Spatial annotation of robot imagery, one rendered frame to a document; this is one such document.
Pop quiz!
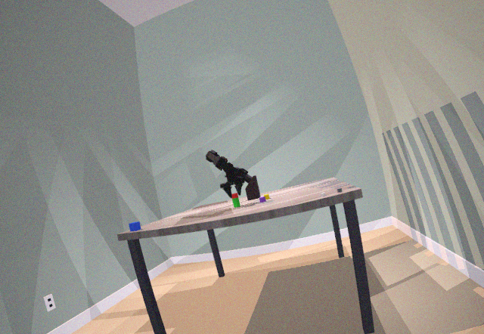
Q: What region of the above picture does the small blue block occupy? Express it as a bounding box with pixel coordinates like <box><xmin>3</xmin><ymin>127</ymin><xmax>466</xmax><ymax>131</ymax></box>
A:
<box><xmin>129</xmin><ymin>221</ymin><xmax>141</xmax><ymax>231</ymax></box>

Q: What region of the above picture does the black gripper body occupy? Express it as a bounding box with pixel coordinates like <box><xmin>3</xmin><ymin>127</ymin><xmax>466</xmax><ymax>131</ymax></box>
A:
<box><xmin>220</xmin><ymin>172</ymin><xmax>245</xmax><ymax>189</ymax></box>

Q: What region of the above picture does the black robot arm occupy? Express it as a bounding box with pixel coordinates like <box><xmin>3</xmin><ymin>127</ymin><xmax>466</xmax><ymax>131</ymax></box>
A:
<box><xmin>206</xmin><ymin>150</ymin><xmax>252</xmax><ymax>183</ymax></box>

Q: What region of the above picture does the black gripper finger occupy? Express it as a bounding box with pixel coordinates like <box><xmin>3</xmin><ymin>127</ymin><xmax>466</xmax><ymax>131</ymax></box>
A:
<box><xmin>223</xmin><ymin>187</ymin><xmax>232</xmax><ymax>198</ymax></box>
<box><xmin>235</xmin><ymin>184</ymin><xmax>244</xmax><ymax>195</ymax></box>

